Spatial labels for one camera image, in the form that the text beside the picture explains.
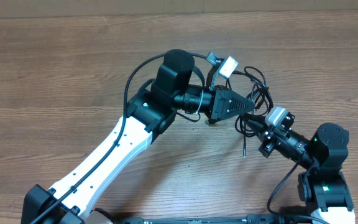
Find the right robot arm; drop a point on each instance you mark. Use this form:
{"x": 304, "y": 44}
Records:
{"x": 322, "y": 186}

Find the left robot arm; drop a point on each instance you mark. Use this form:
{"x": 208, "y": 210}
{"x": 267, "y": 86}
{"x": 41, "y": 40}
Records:
{"x": 179, "y": 89}

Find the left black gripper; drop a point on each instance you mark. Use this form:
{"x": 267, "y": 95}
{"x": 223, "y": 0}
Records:
{"x": 222, "y": 95}

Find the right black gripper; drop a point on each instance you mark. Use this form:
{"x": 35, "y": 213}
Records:
{"x": 256, "y": 121}

